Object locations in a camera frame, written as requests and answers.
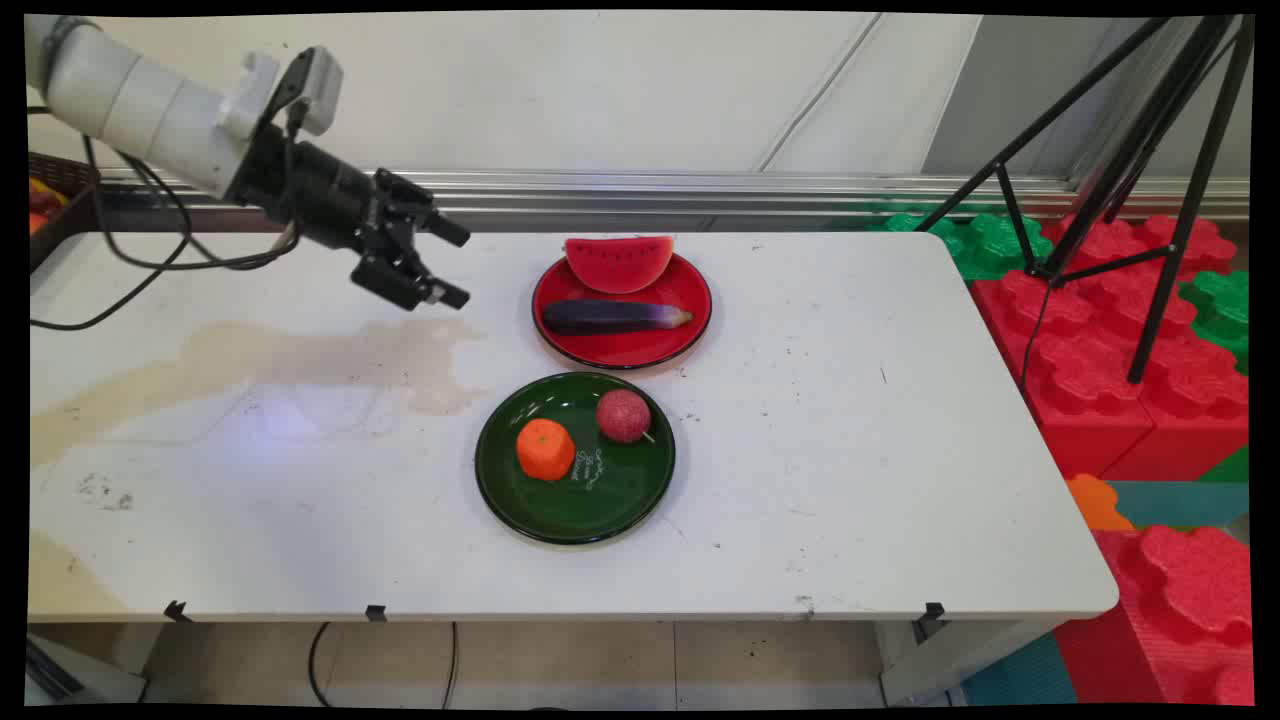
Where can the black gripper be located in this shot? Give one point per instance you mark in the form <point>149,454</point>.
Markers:
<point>310,195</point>

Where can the purple toy eggplant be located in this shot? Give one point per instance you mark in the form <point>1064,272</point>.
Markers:
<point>610,317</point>

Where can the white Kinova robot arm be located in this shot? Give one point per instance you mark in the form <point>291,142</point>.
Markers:
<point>130,100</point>

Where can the toy watermelon slice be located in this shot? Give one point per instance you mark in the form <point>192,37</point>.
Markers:
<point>620,265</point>

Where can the red plate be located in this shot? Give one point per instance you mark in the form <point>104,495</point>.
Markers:
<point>625,350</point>

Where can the orange toy fruit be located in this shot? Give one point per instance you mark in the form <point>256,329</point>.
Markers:
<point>545,450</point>

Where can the round red toy fruit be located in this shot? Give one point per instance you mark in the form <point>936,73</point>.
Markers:
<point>622,415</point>

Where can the dark green plate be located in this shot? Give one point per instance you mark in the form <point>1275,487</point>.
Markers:
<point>590,505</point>

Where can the dark wicker basket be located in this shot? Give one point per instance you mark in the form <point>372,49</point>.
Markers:
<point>62,180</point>

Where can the black table edge clip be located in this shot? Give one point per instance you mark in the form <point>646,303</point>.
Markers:
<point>177,611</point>
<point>931,617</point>
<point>376,613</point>

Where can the toy fruit in basket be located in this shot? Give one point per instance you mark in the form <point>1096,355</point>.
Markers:
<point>42,205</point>

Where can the green foam block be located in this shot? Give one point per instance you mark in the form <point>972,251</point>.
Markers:
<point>985,245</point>
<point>1222,310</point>

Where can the large red foam block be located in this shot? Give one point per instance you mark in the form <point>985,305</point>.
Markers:
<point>1070,380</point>

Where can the white table leg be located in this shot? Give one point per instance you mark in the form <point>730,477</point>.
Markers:
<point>950,665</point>

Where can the orange foam piece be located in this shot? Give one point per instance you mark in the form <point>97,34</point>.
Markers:
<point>1095,505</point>

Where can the black tripod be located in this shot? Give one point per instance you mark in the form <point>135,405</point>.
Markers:
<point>1150,130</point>

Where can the teal foam mat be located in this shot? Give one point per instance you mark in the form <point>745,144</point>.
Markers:
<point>1180,503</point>

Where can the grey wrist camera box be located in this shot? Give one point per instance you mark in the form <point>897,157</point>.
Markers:
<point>322,92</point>

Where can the white camera mounting bracket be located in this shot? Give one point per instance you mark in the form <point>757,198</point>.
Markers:
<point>250,95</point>

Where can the aluminium wall rail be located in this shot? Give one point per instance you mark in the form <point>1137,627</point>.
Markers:
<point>700,195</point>

